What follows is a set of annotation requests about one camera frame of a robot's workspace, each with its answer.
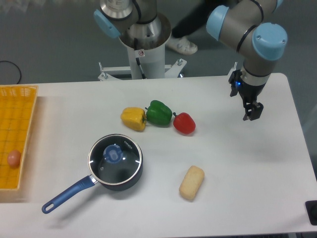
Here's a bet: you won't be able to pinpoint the green bell pepper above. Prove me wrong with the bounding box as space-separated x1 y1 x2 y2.
146 100 172 126

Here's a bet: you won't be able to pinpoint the black cable on floor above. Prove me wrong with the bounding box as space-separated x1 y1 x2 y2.
0 60 22 84

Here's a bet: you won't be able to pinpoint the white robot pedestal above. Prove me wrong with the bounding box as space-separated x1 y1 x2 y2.
98 13 187 81

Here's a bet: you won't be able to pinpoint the glass pot lid blue knob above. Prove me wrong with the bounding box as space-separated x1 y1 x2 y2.
88 134 144 191

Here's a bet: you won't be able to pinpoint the yellow bell pepper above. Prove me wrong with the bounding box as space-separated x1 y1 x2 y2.
120 107 146 131

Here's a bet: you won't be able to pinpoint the beige bread loaf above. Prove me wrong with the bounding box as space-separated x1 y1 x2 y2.
179 166 205 201

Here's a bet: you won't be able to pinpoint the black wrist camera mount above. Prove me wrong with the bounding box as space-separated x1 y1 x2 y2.
228 69 242 97

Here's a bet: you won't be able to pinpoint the black device at table edge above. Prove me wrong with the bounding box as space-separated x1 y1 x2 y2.
305 200 317 226

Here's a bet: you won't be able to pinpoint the brown egg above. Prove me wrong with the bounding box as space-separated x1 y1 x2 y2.
7 150 21 168

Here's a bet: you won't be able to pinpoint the white patterned shoe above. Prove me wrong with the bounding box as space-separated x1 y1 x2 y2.
166 37 198 55

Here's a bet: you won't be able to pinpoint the black cable on pedestal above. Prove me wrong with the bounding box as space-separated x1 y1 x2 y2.
134 37 147 79

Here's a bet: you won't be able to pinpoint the yellow plastic basket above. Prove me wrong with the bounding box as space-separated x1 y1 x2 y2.
0 85 38 190

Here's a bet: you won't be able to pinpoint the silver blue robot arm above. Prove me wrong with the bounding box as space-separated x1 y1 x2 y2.
94 0 288 120

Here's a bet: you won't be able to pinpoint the person's leg dark trousers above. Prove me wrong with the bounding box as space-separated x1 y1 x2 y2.
171 0 239 38

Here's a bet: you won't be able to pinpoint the dark blue saucepan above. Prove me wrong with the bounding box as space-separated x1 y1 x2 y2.
41 134 144 215

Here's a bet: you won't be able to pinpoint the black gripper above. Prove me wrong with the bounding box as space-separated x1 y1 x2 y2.
237 77 265 121

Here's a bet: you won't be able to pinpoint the red bell pepper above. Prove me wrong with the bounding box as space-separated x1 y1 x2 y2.
173 112 196 134

